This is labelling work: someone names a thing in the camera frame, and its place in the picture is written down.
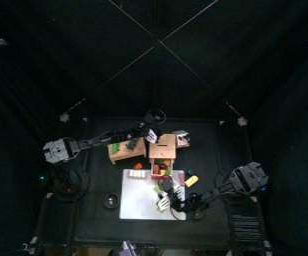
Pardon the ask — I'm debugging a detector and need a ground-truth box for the low tan wooden box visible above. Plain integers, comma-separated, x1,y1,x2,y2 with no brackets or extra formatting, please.
106,137,147,165

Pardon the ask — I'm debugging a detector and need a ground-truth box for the wooden toy cash register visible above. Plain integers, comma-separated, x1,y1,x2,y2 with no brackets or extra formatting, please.
147,133,178,160

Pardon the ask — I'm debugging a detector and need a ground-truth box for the yellow toy block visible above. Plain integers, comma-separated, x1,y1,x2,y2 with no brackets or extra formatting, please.
184,175,200,188

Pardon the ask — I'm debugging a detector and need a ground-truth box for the white cutting board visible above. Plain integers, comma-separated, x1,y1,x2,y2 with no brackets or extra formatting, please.
118,168,188,221

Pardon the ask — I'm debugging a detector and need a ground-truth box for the grey pink toy appliance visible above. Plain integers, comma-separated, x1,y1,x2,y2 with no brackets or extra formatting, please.
171,129,192,149

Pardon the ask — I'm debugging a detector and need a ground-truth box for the red drawer of toy food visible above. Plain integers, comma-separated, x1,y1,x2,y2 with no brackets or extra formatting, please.
150,157,176,180

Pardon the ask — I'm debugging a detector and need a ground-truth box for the white sliced toy piece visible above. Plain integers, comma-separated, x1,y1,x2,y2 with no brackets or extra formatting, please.
128,170,147,179

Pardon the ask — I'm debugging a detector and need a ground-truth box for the small black bowl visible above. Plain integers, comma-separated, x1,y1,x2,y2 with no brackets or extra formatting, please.
103,193,120,210

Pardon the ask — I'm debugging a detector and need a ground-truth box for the purple white box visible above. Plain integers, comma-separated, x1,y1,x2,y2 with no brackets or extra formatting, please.
118,240,138,256

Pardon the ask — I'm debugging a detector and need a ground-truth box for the black cable loop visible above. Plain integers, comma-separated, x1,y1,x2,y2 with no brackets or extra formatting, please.
168,207,188,222

